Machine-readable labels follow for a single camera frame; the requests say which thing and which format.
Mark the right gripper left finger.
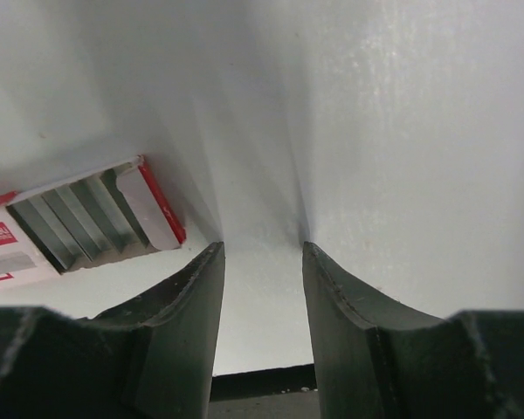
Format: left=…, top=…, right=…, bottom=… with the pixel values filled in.
left=0, top=242, right=225, bottom=418

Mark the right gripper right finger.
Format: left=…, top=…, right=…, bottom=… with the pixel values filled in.
left=302, top=242, right=524, bottom=418

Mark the red white staple box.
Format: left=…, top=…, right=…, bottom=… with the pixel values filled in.
left=0, top=155, right=186, bottom=290

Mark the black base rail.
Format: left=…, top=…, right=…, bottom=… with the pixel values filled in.
left=208, top=364, right=321, bottom=418

